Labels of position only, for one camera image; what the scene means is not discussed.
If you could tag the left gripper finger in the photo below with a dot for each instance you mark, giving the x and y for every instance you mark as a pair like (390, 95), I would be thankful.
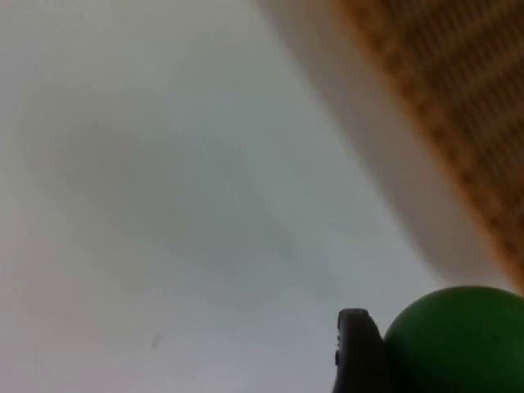
(358, 352)

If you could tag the green ball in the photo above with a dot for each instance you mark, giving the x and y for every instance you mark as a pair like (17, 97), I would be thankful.
(454, 344)

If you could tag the pale brown wicker basket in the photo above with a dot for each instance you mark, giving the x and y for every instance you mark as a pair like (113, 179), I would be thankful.
(458, 90)

